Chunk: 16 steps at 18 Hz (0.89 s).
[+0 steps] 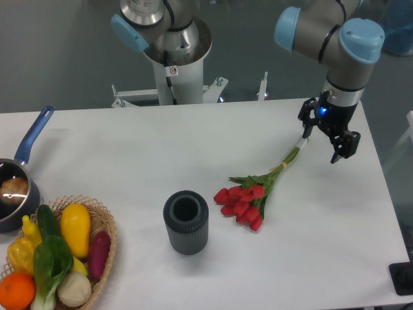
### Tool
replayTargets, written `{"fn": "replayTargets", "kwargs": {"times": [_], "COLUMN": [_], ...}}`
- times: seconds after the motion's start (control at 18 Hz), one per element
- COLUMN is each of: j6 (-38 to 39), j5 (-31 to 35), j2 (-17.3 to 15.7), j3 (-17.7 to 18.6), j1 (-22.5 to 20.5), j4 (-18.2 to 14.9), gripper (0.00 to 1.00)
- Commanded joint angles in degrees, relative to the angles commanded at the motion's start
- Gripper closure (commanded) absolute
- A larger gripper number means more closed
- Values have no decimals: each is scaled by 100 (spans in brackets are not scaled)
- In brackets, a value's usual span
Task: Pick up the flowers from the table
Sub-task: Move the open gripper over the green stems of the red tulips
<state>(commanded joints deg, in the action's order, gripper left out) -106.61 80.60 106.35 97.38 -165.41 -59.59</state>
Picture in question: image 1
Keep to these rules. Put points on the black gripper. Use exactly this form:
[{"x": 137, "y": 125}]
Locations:
[{"x": 333, "y": 121}]

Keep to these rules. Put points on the red tulip bouquet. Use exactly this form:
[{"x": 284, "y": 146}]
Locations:
[{"x": 246, "y": 200}]

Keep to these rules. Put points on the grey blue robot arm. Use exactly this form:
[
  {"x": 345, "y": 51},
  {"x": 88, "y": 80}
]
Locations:
[{"x": 326, "y": 32}]

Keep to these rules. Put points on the blue translucent container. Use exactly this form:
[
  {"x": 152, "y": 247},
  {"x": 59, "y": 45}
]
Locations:
[{"x": 396, "y": 21}]

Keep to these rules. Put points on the black device at edge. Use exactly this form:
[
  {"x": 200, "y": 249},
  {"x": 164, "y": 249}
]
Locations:
[{"x": 401, "y": 275}]

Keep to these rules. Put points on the dark grey ribbed vase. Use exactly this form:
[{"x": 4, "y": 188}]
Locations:
[{"x": 186, "y": 216}]

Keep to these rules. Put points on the purple eggplant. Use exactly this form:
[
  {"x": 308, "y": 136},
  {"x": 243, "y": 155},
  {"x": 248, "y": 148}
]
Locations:
[{"x": 98, "y": 254}]

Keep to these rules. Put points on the yellow squash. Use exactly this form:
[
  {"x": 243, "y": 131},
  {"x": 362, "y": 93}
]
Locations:
[{"x": 75, "y": 229}]

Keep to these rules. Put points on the yellow banana piece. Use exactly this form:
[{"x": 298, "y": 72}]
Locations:
[{"x": 78, "y": 266}]

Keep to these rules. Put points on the green cucumber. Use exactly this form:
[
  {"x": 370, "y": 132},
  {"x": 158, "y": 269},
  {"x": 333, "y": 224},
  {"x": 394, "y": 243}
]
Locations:
[{"x": 47, "y": 222}]

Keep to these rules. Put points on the beige garlic bulb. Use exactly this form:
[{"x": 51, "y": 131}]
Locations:
[{"x": 75, "y": 290}]

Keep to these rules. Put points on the green bok choy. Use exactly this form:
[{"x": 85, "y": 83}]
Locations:
[{"x": 52, "y": 260}]

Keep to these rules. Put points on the small yellow pepper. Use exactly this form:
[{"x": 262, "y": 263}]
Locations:
[{"x": 31, "y": 230}]

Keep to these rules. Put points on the brown bread bun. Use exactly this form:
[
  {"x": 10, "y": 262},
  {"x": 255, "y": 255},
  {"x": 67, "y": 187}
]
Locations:
[{"x": 14, "y": 190}]

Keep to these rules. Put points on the yellow bell pepper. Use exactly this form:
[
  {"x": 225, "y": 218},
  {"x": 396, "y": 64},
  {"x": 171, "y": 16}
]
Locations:
[{"x": 21, "y": 256}]

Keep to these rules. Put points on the orange fruit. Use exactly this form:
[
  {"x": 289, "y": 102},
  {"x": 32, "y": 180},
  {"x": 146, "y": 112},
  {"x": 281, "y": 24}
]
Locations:
[{"x": 17, "y": 291}]

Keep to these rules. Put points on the white furniture frame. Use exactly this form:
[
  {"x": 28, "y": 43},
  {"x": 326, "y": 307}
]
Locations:
[{"x": 400, "y": 147}]

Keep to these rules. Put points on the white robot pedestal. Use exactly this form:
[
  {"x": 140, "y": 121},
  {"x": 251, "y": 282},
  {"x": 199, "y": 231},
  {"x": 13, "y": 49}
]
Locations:
[{"x": 177, "y": 59}]

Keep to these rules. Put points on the blue handled saucepan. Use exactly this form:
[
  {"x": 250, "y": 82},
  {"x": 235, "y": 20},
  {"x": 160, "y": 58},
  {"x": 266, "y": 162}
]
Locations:
[{"x": 11, "y": 215}]

